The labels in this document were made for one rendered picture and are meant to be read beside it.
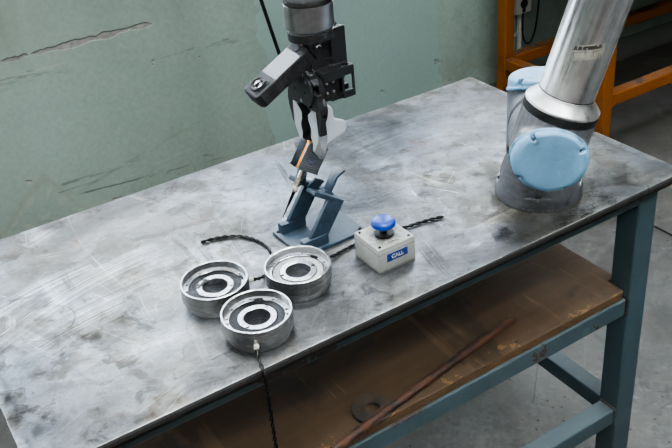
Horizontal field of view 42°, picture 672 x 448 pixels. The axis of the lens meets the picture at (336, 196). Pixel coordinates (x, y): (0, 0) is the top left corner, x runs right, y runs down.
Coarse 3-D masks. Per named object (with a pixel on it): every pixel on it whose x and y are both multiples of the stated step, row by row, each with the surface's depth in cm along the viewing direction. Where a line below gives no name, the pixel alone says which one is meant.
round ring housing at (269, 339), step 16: (224, 304) 128; (240, 304) 130; (288, 304) 128; (224, 320) 127; (240, 320) 127; (256, 320) 130; (272, 320) 126; (288, 320) 125; (224, 336) 126; (240, 336) 123; (256, 336) 122; (272, 336) 123; (288, 336) 127
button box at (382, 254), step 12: (372, 228) 142; (396, 228) 142; (360, 240) 141; (372, 240) 139; (384, 240) 139; (396, 240) 139; (408, 240) 139; (360, 252) 142; (372, 252) 138; (384, 252) 137; (396, 252) 139; (408, 252) 140; (372, 264) 140; (384, 264) 138; (396, 264) 140
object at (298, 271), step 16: (272, 256) 139; (288, 256) 140; (304, 256) 140; (320, 256) 139; (272, 272) 137; (288, 272) 138; (304, 272) 139; (272, 288) 134; (288, 288) 132; (304, 288) 132; (320, 288) 134
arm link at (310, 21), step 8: (288, 8) 129; (312, 8) 128; (320, 8) 129; (328, 8) 130; (288, 16) 130; (296, 16) 129; (304, 16) 129; (312, 16) 129; (320, 16) 129; (328, 16) 130; (288, 24) 131; (296, 24) 130; (304, 24) 129; (312, 24) 129; (320, 24) 130; (328, 24) 131; (296, 32) 130; (304, 32) 130; (312, 32) 130; (320, 32) 131
